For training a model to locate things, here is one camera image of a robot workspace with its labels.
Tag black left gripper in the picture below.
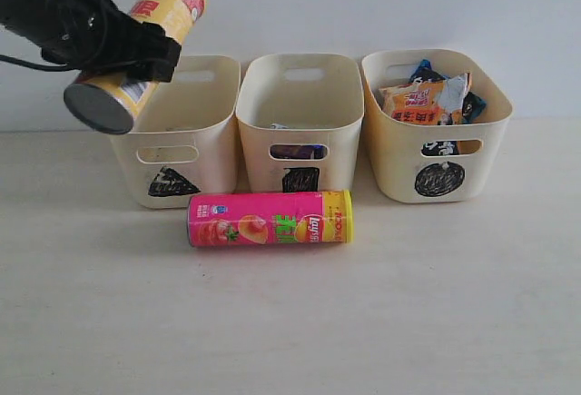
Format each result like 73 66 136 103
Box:
1 0 182 83

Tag yellow chips can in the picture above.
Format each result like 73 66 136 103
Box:
64 0 205 135

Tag purple juice carton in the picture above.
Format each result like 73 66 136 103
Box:
270 144 314 160

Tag white blue milk carton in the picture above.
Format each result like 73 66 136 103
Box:
299 144 328 160

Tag orange noodle bag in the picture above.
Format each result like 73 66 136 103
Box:
379 72 472 125

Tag blue noodle bag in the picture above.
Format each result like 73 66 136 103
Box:
409 59 487 125

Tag left cream plastic bin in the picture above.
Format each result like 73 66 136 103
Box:
110 55 241 209

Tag cream plastic bin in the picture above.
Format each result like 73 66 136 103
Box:
110 55 241 209
361 49 513 203
235 54 364 193

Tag middle cream plastic bin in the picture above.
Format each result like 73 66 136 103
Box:
235 54 364 193

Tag pink chips can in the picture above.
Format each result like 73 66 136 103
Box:
187 190 354 247

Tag right cream plastic bin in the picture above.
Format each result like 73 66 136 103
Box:
361 49 513 203

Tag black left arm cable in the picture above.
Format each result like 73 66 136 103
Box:
0 53 78 73

